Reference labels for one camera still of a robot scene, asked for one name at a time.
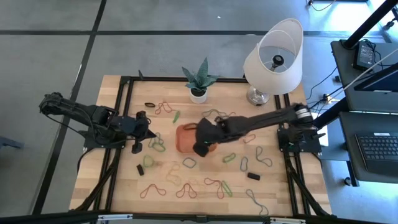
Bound white cord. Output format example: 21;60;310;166
343;57;398;91

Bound grey chair leg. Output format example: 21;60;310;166
0;136;25;149

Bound blue thin rubber band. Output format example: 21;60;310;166
245;189;270;217
201;108;229;121

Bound black floor cable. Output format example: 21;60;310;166
308;0;337;12
306;67;339;101

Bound black desk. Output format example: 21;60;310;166
330;39;398;184

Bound green plant in white pot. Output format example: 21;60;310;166
181;57;222;105

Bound orange plastic bin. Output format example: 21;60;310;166
175;123;218;154

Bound black metal post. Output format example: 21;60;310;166
312;98;351;124
341;0;398;50

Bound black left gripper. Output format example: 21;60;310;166
118;110;157;155

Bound black power adapter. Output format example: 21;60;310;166
353;41;376;71

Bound black keyboard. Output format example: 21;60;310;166
355;132;398;163

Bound white shade silver table lamp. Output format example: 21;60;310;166
243;17;304;106

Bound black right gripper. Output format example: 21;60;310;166
192;117;231;158

